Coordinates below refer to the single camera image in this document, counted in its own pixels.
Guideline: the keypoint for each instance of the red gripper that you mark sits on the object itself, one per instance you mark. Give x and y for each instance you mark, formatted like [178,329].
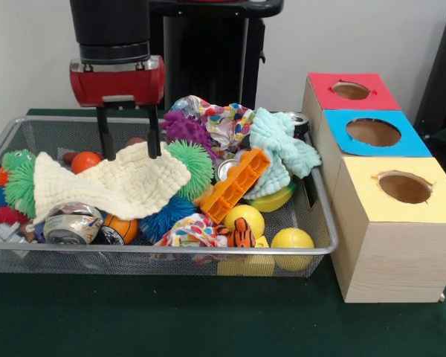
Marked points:
[115,87]

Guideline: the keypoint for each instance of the cream knitted cloth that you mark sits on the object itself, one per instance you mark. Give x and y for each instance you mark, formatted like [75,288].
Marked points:
[115,182]

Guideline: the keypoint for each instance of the purple spiky rubber toy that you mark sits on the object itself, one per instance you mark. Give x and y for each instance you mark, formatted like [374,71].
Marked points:
[187,130]

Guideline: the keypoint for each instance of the light blue knitted cloth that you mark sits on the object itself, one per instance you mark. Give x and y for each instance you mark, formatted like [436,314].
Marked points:
[278,145]

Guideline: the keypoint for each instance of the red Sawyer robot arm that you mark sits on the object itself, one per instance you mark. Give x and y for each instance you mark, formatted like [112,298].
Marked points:
[111,22]

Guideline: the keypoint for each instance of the wooden box with three holes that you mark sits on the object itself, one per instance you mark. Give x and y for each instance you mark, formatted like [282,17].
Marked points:
[394,256]

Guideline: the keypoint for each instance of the small orange ball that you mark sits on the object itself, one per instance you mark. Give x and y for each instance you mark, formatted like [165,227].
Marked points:
[84,161]

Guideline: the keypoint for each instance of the green spiky rubber ball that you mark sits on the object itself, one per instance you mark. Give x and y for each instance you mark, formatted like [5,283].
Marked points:
[195,163]

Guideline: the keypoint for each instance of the crushed silver can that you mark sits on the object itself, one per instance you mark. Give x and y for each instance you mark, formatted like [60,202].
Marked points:
[72,227]

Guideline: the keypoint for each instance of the orange toy building brick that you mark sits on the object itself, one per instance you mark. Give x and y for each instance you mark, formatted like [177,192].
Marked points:
[234,186]

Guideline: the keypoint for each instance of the green spiky caterpillar toy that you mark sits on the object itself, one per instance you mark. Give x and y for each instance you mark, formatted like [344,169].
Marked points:
[18,182]

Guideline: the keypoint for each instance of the yellow ball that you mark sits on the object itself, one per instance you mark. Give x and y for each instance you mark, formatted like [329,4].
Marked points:
[291,241]
[245,217]

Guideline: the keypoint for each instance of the orange tiger plush toy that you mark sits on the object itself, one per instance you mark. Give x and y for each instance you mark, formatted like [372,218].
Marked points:
[243,234]

